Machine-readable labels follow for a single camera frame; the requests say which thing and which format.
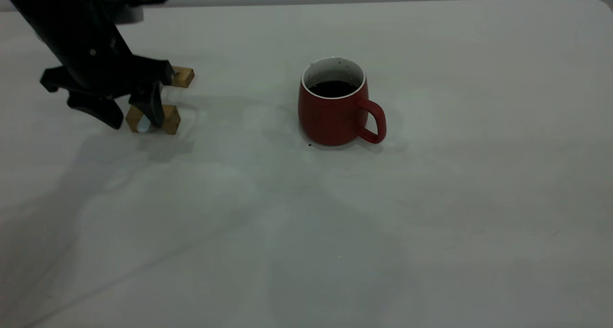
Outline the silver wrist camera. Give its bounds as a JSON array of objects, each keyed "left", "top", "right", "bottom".
[{"left": 102, "top": 1, "right": 145, "bottom": 25}]

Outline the dark coffee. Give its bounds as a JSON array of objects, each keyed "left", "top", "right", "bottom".
[{"left": 309, "top": 80, "right": 359, "bottom": 99}]

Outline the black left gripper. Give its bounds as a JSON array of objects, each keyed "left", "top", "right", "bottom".
[{"left": 40, "top": 54, "right": 175, "bottom": 130}]

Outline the red ceramic mug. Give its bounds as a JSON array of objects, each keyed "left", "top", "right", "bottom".
[{"left": 297, "top": 57, "right": 387, "bottom": 147}]

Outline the arched wooden block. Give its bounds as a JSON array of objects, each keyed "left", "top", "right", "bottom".
[{"left": 125, "top": 103, "right": 182, "bottom": 136}]

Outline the flat rectangular wooden block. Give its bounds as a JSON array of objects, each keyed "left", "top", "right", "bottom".
[{"left": 171, "top": 66, "right": 195, "bottom": 89}]

